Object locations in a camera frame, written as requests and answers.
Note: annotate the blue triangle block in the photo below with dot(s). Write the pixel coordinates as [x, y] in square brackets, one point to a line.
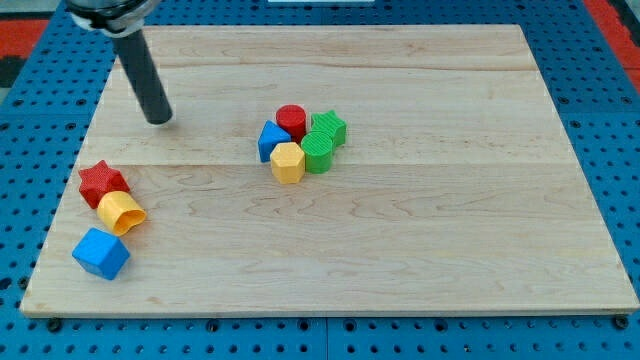
[271, 135]

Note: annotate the wooden board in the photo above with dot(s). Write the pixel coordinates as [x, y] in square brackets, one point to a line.
[457, 192]

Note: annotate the green cylinder block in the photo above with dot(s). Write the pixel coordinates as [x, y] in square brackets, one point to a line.
[318, 149]

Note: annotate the yellow hexagon block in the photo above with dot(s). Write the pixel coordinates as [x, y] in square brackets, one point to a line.
[288, 163]

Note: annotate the green star block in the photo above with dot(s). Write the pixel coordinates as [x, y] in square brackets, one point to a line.
[331, 124]

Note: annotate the red cylinder block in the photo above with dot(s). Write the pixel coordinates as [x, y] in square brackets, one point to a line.
[292, 118]

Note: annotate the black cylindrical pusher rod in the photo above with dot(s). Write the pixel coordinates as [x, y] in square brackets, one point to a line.
[137, 62]

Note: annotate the yellow heart block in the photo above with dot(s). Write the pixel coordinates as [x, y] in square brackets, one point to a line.
[120, 212]

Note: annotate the red star block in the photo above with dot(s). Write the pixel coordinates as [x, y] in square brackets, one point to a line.
[99, 180]

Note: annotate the blue cube block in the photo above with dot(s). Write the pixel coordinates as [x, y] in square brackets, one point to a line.
[101, 253]

